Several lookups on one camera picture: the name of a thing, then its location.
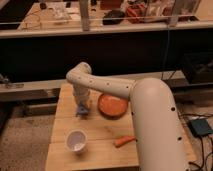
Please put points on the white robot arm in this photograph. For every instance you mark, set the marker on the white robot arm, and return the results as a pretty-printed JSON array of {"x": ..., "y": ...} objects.
[{"x": 158, "y": 131}]

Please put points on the grey metal post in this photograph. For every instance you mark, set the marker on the grey metal post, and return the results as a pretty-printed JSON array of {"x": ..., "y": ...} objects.
[
  {"x": 84, "y": 13},
  {"x": 176, "y": 10}
]

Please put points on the red object on shelf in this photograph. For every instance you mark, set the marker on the red object on shelf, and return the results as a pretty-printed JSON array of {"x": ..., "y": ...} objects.
[{"x": 135, "y": 13}]

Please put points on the black bag on shelf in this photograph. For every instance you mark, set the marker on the black bag on shelf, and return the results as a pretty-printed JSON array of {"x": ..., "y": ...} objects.
[{"x": 113, "y": 17}]

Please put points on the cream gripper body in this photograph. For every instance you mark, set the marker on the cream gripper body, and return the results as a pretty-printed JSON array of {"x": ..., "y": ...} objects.
[{"x": 81, "y": 96}]

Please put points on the orange carrot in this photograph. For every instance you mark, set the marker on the orange carrot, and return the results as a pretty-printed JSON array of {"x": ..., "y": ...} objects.
[{"x": 123, "y": 140}]

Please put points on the orange ceramic bowl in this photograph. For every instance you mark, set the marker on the orange ceramic bowl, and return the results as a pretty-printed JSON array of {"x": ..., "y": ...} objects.
[{"x": 111, "y": 106}]

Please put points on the white paper cup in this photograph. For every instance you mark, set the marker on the white paper cup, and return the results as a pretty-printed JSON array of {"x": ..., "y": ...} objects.
[{"x": 76, "y": 141}]

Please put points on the black power box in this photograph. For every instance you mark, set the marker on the black power box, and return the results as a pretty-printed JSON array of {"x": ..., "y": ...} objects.
[{"x": 200, "y": 127}]

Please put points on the grey metal post right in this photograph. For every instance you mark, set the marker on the grey metal post right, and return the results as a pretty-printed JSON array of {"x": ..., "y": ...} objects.
[{"x": 176, "y": 10}]

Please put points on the metal clamp on rail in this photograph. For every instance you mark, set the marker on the metal clamp on rail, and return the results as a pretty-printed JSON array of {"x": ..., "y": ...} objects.
[{"x": 8, "y": 84}]

